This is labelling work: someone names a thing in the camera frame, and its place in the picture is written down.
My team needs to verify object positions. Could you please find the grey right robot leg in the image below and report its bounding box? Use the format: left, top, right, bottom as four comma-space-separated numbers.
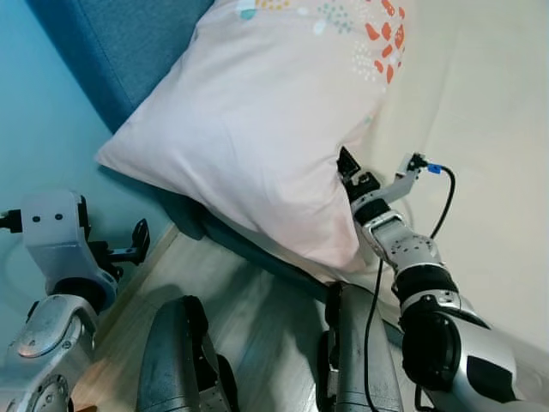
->
316, 282, 404, 412

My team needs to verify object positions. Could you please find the teal upholstered bed frame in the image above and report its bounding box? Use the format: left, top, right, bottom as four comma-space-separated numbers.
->
26, 0, 378, 310

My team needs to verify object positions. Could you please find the grey robot leg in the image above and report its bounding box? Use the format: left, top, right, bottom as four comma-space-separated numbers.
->
136, 296, 241, 412
316, 282, 404, 412

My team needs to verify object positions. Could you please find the grey left robot leg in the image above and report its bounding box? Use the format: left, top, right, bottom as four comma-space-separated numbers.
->
136, 296, 241, 412

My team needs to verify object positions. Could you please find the pink patterned pillow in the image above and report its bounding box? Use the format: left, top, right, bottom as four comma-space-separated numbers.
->
94, 0, 408, 274

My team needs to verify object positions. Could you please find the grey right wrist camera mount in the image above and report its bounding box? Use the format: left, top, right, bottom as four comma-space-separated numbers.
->
390, 153, 430, 203

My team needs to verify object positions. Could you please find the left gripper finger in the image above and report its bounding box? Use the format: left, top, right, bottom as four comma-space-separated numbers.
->
108, 218, 153, 264

